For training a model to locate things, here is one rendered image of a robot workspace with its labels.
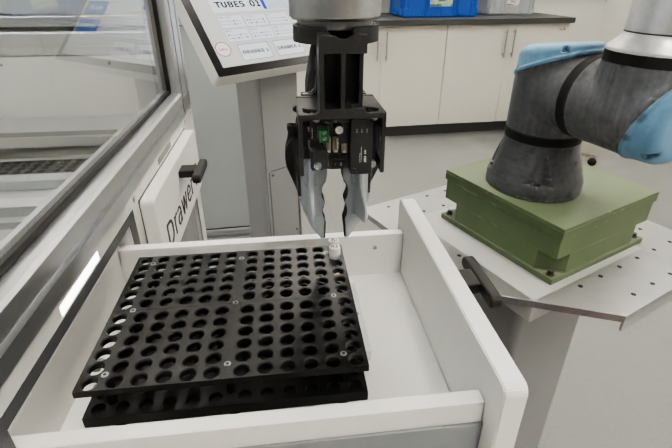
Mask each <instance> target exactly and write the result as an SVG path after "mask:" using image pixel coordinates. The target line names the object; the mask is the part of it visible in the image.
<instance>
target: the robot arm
mask: <svg viewBox="0 0 672 448"><path fill-rule="evenodd" d="M381 1H382V0H288V6H289V16H290V17H291V18H292V19H293V20H297V22H296V23H293V24H292V25H293V41H294V42H297V43H302V44H310V45H311V46H310V50H309V57H308V63H307V69H306V76H305V92H301V96H296V103H295V104H293V106H292V108H293V111H294V112H296V113H297V116H296V121H295V123H287V131H288V135H287V139H286V144H285V161H286V166H287V169H288V171H289V173H290V175H291V177H292V180H293V182H294V184H295V186H296V188H297V191H298V197H299V200H300V202H301V205H302V207H303V210H304V212H305V215H306V217H307V219H308V221H309V223H310V225H311V226H312V228H313V229H314V231H315V232H316V233H317V234H318V235H319V236H320V237H321V238H325V230H326V220H325V215H324V212H323V207H324V204H325V201H324V196H323V193H322V186H323V185H324V183H325V181H326V178H327V169H341V175H342V178H343V180H344V182H345V184H346V187H345V190H344V192H343V199H344V202H345V205H344V210H343V213H342V222H343V232H344V237H345V236H346V237H348V236H349V235H350V234H351V232H352V231H353V230H354V229H355V227H356V226H357V224H358V222H359V221H360V219H361V221H362V222H366V221H367V217H368V209H367V201H368V198H369V196H370V187H371V181H372V179H373V177H374V175H375V173H376V171H377V169H379V171H380V172H384V155H385V135H386V116H387V113H386V111H385V110H384V109H383V107H382V106H381V105H380V104H379V102H378V101H377V100H376V98H375V97H374V96H373V94H366V92H365V91H364V90H363V70H364V54H367V46H368V44H369V43H374V42H377V41H378V32H379V23H376V22H373V20H377V19H378V18H379V17H380V16H381ZM514 74H515V76H514V81H513V87H512V93H511V98H510V104H509V109H508V115H507V121H506V126H505V131H504V136H503V138H502V140H501V142H500V143H499V145H498V147H497V149H496V151H495V153H494V155H493V157H492V159H491V160H490V161H489V163H488V166H487V172H486V180H487V182H488V183H489V185H490V186H492V187H493V188H494V189H496V190H497V191H499V192H501V193H503V194H506V195H508V196H511V197H514V198H517V199H521V200H526V201H531V202H538V203H562V202H567V201H571V200H573V199H575V198H577V197H578V196H579V195H580V194H581V190H582V187H583V183H584V175H583V166H582V154H581V144H582V141H585V142H588V143H591V144H593V145H596V146H599V147H601V148H604V149H607V150H609V151H612V152H615V153H617V154H619V155H620V156H621V157H623V158H628V159H630V158H632V159H635V160H638V161H641V162H644V163H647V164H653V165H658V164H665V163H668V162H671V161H672V0H632V4H631V7H630V10H629V14H628V17H627V20H626V24H625V27H624V30H623V32H622V33H621V34H620V35H618V36H617V37H615V38H614V39H612V40H611V41H609V42H608V43H605V42H601V41H572V42H550V43H537V44H530V45H527V46H526V47H524V48H523V49H522V50H521V52H520V54H519V57H518V62H517V66H516V69H515V70H514ZM380 131H381V140H380Z"/></svg>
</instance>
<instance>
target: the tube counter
mask: <svg viewBox="0 0 672 448"><path fill-rule="evenodd" d="M247 1H248V3H249V5H250V7H251V9H252V10H270V9H288V8H289V6H288V0H247Z"/></svg>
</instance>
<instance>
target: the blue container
mask: <svg viewBox="0 0 672 448"><path fill-rule="evenodd" d="M478 3H479V2H478V0H390V6H389V13H391V14H392V15H395V16H399V17H402V18H428V17H475V16H476V15H477V12H478V8H477V5H478Z"/></svg>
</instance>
